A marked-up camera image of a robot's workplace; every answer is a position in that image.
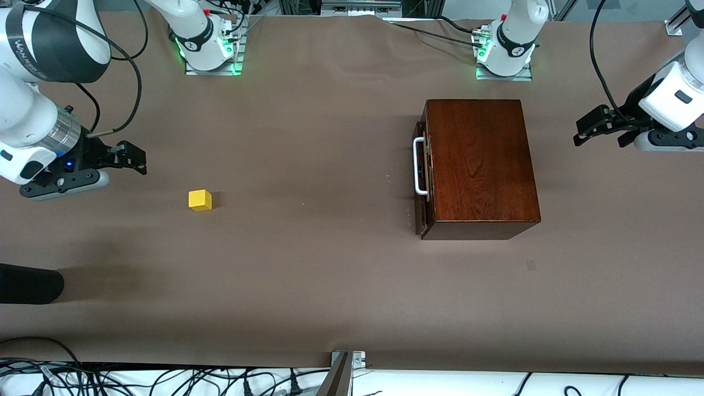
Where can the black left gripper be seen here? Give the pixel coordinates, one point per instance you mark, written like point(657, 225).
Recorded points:
point(630, 109)

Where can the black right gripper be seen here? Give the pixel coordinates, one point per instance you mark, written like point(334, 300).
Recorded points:
point(91, 152)

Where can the yellow block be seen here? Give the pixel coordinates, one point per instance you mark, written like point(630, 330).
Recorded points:
point(199, 201)

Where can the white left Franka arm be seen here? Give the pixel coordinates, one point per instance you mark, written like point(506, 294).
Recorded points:
point(514, 38)

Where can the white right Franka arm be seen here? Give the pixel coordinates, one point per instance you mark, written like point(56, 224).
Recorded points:
point(27, 110)

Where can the aluminium profile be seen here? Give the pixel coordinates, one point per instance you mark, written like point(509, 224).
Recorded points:
point(674, 26)

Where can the dark wooden cabinet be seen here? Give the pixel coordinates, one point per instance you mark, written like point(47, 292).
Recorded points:
point(484, 165)

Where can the black cylinder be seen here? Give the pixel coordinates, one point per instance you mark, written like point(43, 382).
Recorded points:
point(27, 283)

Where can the black power plug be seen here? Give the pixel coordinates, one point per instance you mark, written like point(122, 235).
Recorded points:
point(296, 388)
point(248, 388)

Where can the grey rack equipment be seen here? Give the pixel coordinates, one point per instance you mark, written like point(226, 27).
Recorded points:
point(357, 6)

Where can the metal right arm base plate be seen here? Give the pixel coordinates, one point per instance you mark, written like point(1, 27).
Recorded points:
point(212, 72)

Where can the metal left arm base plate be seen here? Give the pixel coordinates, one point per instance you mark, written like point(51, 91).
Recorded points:
point(503, 78)

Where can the metal mount bracket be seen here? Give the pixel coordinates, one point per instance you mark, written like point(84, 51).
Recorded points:
point(341, 379)

